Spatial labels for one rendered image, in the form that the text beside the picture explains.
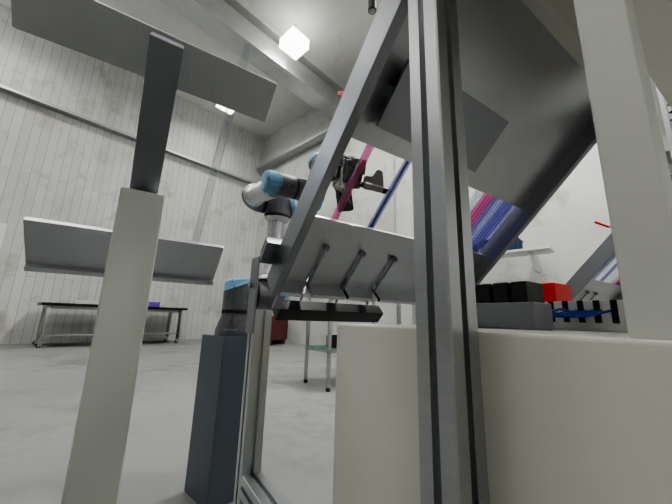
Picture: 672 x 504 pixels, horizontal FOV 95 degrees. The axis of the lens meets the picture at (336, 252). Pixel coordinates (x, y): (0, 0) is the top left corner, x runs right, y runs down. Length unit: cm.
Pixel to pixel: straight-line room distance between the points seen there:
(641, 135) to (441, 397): 24
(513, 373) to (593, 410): 5
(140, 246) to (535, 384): 52
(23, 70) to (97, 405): 915
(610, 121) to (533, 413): 23
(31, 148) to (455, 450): 880
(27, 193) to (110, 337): 807
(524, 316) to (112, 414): 56
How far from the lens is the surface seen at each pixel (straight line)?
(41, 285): 832
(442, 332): 29
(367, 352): 43
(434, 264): 30
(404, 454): 40
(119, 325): 55
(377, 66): 58
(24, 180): 865
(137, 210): 57
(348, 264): 81
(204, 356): 135
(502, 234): 111
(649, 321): 28
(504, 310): 48
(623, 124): 32
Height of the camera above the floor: 63
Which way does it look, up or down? 12 degrees up
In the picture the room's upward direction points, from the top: 2 degrees clockwise
